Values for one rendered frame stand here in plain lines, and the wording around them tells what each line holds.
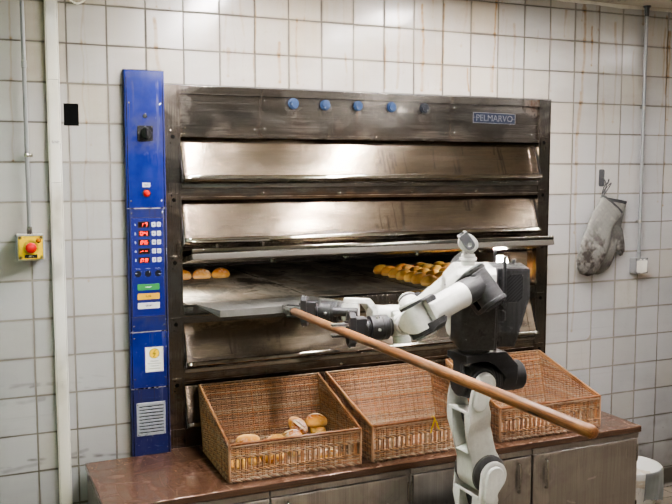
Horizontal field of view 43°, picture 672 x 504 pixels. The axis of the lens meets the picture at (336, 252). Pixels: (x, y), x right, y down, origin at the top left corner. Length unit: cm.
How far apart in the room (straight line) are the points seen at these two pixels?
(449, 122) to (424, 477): 164
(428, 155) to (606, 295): 130
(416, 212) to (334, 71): 76
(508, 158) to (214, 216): 151
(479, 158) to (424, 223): 44
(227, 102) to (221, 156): 23
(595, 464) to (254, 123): 215
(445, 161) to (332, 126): 60
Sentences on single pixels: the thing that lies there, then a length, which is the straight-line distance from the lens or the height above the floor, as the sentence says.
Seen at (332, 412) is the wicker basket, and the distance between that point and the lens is 370.
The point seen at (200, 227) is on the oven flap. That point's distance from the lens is 360.
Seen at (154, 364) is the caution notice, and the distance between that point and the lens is 360.
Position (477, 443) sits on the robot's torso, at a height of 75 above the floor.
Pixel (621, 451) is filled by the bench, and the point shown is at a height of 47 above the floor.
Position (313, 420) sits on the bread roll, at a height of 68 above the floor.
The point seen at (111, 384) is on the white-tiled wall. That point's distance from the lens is 362.
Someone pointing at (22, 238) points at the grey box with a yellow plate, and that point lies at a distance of 342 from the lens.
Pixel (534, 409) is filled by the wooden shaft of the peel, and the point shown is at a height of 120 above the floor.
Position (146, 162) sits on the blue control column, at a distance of 351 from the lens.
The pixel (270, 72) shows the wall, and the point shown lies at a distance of 371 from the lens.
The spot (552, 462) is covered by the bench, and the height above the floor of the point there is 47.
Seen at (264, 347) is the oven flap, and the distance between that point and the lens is 374.
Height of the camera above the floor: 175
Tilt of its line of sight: 5 degrees down
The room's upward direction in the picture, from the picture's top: straight up
